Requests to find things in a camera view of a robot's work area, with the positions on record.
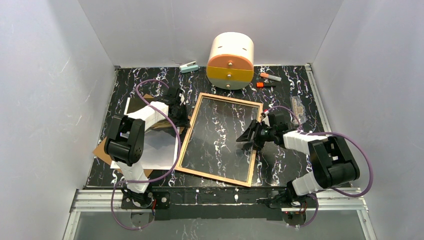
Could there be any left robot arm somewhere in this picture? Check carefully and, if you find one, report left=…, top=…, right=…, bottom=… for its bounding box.
left=104, top=87, right=190, bottom=205

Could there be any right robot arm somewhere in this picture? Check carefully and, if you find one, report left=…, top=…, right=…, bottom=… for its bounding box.
left=236, top=113, right=360, bottom=208

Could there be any purple cable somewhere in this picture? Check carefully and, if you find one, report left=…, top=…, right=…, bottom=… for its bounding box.
left=263, top=105, right=375, bottom=229
left=110, top=79, right=183, bottom=231

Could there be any round pastel drawer box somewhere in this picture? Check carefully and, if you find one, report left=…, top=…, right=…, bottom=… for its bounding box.
left=206, top=32, right=254, bottom=90

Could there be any wooden picture frame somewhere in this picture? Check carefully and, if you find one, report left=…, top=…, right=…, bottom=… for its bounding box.
left=174, top=92, right=264, bottom=188

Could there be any teal white stapler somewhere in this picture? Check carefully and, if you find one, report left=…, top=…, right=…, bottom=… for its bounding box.
left=179, top=61, right=199, bottom=74

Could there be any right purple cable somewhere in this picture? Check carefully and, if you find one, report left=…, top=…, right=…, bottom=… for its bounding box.
left=263, top=105, right=375, bottom=229

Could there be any landscape photo print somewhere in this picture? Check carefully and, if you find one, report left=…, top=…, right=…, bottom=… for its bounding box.
left=104, top=97, right=190, bottom=170

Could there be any orange capped black marker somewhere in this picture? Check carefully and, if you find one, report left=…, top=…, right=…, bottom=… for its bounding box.
left=256, top=82, right=276, bottom=88

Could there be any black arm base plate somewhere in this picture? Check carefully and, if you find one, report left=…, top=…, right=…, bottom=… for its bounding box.
left=120, top=186, right=317, bottom=226

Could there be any clear bag of clips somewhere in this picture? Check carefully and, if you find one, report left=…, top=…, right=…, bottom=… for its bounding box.
left=290, top=96, right=308, bottom=124

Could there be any orange capped grey marker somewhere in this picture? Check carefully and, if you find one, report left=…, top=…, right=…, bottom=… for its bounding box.
left=260, top=72, right=282, bottom=82

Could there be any brown cardboard backing board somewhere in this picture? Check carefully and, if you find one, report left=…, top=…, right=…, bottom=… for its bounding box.
left=92, top=93, right=191, bottom=178

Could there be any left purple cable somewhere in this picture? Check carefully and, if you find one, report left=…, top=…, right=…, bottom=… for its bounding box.
left=110, top=79, right=183, bottom=231

